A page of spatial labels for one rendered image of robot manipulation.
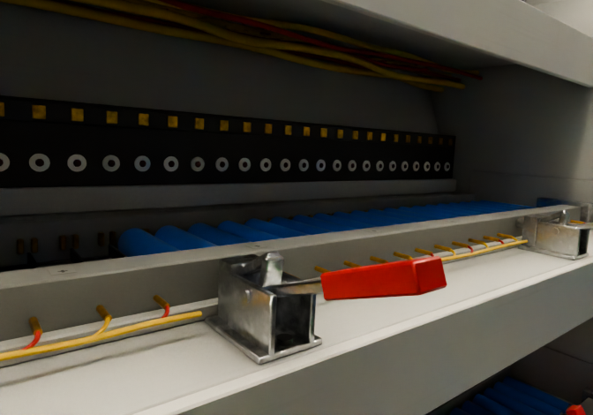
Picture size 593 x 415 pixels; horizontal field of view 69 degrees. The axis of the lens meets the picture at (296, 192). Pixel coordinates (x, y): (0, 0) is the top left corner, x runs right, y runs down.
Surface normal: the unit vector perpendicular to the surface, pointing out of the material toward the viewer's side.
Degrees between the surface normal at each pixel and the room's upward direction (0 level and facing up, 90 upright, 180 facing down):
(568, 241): 90
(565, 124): 90
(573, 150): 90
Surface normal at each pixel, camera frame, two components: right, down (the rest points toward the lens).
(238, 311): -0.79, 0.04
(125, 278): 0.62, 0.11
